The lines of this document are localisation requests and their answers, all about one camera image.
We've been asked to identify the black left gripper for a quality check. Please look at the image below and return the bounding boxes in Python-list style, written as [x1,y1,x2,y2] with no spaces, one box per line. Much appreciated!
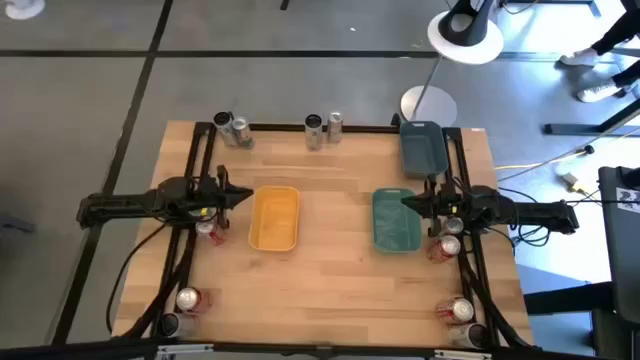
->
[197,164,255,230]

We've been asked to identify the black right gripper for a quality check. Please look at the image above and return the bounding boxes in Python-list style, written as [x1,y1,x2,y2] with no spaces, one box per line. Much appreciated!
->
[400,174,464,238]

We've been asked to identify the teal plastic bin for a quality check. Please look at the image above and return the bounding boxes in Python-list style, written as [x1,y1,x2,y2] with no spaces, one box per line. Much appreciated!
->
[371,187,423,255]

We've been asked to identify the yellow plastic bin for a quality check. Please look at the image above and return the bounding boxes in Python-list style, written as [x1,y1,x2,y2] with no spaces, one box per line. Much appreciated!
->
[248,185,302,253]

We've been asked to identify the red soda can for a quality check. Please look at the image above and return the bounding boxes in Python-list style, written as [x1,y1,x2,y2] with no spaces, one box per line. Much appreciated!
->
[175,286,214,315]
[434,296,475,326]
[426,234,462,265]

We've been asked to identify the dark grey plastic bin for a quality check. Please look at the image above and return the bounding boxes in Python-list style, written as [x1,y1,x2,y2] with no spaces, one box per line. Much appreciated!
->
[398,120,450,180]

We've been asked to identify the white power adapter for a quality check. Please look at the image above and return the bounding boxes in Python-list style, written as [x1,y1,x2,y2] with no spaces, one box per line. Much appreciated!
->
[559,172,591,196]

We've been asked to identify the black desk leg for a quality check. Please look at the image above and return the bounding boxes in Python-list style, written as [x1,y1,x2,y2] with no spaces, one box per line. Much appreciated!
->
[543,97,640,137]

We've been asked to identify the black curved stand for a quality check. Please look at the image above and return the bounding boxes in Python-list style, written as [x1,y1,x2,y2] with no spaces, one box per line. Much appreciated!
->
[438,0,496,49]

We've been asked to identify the person's white shoe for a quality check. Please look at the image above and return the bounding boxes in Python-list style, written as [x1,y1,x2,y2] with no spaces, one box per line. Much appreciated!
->
[577,79,624,104]
[559,48,599,68]

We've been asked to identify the person's leg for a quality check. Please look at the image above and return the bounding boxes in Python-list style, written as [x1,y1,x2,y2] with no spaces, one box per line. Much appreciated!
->
[589,7,640,56]
[612,59,640,89]

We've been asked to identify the white round floor base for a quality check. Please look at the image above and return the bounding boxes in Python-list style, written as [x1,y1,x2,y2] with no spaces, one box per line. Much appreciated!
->
[3,0,46,21]

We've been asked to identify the black metal table frame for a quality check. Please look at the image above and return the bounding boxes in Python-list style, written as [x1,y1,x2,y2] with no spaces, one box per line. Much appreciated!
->
[119,112,534,351]

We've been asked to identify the yellow cable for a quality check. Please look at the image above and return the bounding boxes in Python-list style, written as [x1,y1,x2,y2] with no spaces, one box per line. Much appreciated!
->
[494,160,544,172]

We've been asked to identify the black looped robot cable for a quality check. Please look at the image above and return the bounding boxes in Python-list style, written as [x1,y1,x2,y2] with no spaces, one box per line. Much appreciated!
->
[497,185,552,249]

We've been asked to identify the grey cable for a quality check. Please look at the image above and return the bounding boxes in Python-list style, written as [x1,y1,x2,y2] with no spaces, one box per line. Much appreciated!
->
[497,127,640,184]

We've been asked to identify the silver metal bracket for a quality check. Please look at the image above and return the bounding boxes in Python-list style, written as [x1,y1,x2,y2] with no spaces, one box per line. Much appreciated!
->
[156,343,215,357]
[433,348,494,360]

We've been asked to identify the white round pedestal table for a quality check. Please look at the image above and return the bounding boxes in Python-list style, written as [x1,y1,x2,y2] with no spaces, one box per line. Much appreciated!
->
[399,9,505,128]

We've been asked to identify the black desk frame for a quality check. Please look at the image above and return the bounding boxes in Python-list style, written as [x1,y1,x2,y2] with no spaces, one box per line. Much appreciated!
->
[522,282,616,360]

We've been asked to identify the black metal rail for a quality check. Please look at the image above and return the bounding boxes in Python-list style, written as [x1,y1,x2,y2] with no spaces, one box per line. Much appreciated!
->
[0,338,640,360]

